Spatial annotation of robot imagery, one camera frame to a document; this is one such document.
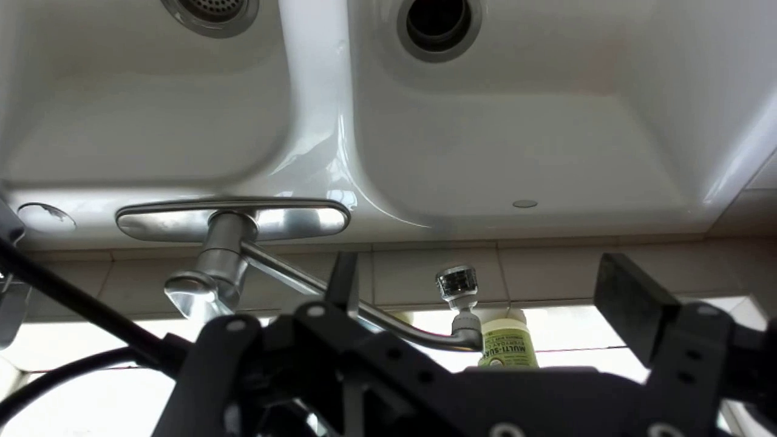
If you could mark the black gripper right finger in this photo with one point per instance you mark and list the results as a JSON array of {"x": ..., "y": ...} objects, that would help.
[{"x": 634, "y": 304}]

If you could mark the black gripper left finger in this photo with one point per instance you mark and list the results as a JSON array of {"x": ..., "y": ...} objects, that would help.
[{"x": 340, "y": 284}]

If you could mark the white double basin sink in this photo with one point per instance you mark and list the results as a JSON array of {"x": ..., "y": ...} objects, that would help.
[{"x": 563, "y": 121}]

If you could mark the green soap bottle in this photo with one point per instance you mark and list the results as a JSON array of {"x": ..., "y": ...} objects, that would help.
[{"x": 506, "y": 338}]

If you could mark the metal sink drain strainer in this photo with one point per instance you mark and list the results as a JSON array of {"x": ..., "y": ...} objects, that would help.
[{"x": 214, "y": 19}]

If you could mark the chrome kitchen faucet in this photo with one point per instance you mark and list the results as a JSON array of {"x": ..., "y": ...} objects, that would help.
[{"x": 229, "y": 233}]

